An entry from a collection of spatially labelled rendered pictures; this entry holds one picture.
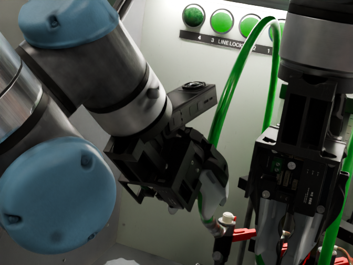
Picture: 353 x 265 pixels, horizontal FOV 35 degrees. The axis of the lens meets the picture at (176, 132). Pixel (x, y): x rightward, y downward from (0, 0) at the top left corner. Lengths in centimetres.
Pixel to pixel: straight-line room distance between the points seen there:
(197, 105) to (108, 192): 29
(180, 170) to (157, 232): 71
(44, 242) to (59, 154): 6
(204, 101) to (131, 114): 14
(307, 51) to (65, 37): 19
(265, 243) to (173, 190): 11
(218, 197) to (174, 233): 60
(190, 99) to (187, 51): 54
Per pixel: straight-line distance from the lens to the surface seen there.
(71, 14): 46
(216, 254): 90
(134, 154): 54
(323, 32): 46
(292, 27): 47
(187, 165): 60
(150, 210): 127
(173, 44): 117
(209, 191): 66
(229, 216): 89
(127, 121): 53
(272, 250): 56
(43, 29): 46
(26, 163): 34
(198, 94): 63
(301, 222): 55
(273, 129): 51
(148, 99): 53
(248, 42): 75
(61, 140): 35
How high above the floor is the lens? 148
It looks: 17 degrees down
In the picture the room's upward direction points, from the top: 9 degrees clockwise
